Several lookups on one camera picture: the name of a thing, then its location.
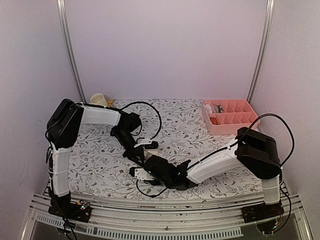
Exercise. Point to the floral tablecloth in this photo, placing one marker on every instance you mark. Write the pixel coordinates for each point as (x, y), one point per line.
(97, 166)

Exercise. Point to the woven bamboo coaster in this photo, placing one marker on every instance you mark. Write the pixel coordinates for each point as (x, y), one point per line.
(110, 102)

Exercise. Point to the red item in tray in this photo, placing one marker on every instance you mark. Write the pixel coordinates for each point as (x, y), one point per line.
(213, 120)

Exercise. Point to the aluminium frame post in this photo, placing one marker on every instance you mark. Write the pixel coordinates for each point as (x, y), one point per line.
(267, 24)
(62, 12)

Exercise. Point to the right aluminium frame post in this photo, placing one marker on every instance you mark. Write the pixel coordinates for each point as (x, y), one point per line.
(267, 24)

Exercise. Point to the grey boxer briefs white trim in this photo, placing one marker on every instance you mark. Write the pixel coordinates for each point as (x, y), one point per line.
(217, 108)

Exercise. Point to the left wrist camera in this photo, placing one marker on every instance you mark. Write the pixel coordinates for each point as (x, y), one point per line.
(146, 143)

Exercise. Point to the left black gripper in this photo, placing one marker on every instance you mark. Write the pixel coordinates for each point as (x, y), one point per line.
(134, 154)

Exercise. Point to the white item in tray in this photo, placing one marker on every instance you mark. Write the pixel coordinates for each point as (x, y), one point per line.
(208, 108)

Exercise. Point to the cream ceramic mug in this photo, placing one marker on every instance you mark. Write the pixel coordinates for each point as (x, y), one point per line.
(99, 100)

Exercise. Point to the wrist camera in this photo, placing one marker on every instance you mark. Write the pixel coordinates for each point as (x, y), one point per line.
(140, 174)
(146, 143)

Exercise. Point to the front aluminium rail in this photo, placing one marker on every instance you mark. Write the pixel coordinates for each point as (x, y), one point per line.
(198, 219)

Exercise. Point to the pink divided organizer tray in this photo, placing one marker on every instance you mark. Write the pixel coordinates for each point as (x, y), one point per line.
(238, 113)

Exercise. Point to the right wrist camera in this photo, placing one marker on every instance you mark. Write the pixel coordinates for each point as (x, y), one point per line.
(140, 174)

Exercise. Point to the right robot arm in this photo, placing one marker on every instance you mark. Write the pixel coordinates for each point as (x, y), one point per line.
(250, 149)

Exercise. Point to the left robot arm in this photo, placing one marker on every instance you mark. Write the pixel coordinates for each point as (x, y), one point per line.
(62, 132)

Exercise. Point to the taupe underwear cream waistband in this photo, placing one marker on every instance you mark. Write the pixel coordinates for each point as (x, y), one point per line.
(150, 152)

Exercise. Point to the left aluminium frame post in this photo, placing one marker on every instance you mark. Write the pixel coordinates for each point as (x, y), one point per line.
(62, 12)

